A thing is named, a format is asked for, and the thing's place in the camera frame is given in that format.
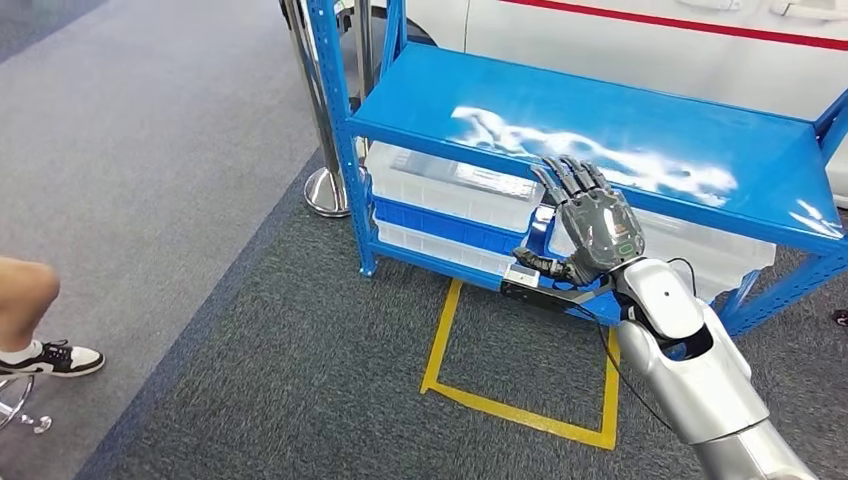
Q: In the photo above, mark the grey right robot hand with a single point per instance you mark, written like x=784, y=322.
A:
x=599, y=228

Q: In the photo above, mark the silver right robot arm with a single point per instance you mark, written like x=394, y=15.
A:
x=689, y=378

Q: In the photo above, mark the blue metal shelf rack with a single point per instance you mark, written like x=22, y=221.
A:
x=430, y=86

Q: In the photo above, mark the white car with red stripe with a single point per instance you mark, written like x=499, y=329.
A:
x=629, y=53

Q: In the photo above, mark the yellow floor tape square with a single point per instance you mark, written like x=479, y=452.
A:
x=440, y=338

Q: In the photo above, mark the person's leg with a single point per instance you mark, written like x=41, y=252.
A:
x=23, y=298

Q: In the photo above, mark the chrome chair base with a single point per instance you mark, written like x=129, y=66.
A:
x=42, y=424

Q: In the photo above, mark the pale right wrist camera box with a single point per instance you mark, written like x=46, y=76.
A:
x=522, y=277

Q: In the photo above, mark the chrome stanchion post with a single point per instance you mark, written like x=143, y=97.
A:
x=364, y=40
x=328, y=195

